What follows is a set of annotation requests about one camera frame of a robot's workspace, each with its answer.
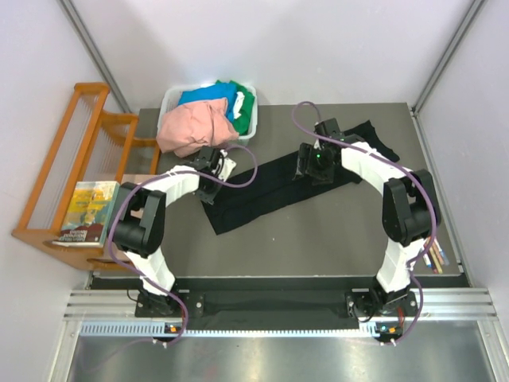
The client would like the green t-shirt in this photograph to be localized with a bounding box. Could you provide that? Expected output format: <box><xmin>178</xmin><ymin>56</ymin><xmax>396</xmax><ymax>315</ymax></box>
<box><xmin>216</xmin><ymin>80</ymin><xmax>255</xmax><ymax>136</ymax></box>

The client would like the pink t-shirt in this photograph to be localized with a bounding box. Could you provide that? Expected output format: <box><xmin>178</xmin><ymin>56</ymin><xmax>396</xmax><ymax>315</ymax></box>
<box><xmin>156</xmin><ymin>98</ymin><xmax>239</xmax><ymax>158</ymax></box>

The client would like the pack of markers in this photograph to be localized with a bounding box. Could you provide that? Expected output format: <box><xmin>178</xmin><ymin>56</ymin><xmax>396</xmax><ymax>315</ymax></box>
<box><xmin>423</xmin><ymin>239</ymin><xmax>450</xmax><ymax>275</ymax></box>

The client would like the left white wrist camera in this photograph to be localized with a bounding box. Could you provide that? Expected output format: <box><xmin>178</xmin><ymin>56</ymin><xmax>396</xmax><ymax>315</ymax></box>
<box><xmin>216</xmin><ymin>150</ymin><xmax>236</xmax><ymax>181</ymax></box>

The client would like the black t-shirt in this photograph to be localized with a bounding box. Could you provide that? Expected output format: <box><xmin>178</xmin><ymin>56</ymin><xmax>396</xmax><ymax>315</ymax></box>
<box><xmin>204</xmin><ymin>120</ymin><xmax>401</xmax><ymax>236</ymax></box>

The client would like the white laundry basket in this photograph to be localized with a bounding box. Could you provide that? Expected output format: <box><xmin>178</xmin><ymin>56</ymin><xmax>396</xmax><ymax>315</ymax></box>
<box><xmin>157</xmin><ymin>83</ymin><xmax>258</xmax><ymax>146</ymax></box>

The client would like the orange wooden rack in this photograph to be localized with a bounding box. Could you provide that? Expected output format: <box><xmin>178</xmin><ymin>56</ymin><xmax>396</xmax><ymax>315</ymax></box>
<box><xmin>12</xmin><ymin>83</ymin><xmax>160</xmax><ymax>271</ymax></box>

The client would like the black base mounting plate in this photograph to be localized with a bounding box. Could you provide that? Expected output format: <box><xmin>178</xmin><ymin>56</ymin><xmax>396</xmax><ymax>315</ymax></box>
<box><xmin>134</xmin><ymin>276</ymin><xmax>422</xmax><ymax>331</ymax></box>

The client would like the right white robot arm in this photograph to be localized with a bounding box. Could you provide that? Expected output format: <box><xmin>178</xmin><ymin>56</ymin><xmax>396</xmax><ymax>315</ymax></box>
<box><xmin>295</xmin><ymin>119</ymin><xmax>441</xmax><ymax>315</ymax></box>

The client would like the blue t-shirt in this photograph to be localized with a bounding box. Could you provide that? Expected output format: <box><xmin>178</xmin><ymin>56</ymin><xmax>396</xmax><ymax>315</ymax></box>
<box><xmin>178</xmin><ymin>83</ymin><xmax>237</xmax><ymax>107</ymax></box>

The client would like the white slotted cable duct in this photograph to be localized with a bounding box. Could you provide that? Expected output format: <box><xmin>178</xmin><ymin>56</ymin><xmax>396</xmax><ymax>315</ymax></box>
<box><xmin>80</xmin><ymin>321</ymin><xmax>396</xmax><ymax>338</ymax></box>

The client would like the yellow book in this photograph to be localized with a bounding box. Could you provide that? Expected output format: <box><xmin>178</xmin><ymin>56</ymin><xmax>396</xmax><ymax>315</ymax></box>
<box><xmin>52</xmin><ymin>181</ymin><xmax>119</xmax><ymax>248</ymax></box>

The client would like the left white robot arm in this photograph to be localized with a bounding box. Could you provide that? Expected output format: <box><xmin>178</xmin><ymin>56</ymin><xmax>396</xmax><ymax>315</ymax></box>
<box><xmin>107</xmin><ymin>147</ymin><xmax>236</xmax><ymax>318</ymax></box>

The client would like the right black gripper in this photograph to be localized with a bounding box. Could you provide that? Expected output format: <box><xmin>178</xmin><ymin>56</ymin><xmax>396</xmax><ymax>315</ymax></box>
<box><xmin>294</xmin><ymin>143</ymin><xmax>336</xmax><ymax>185</ymax></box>

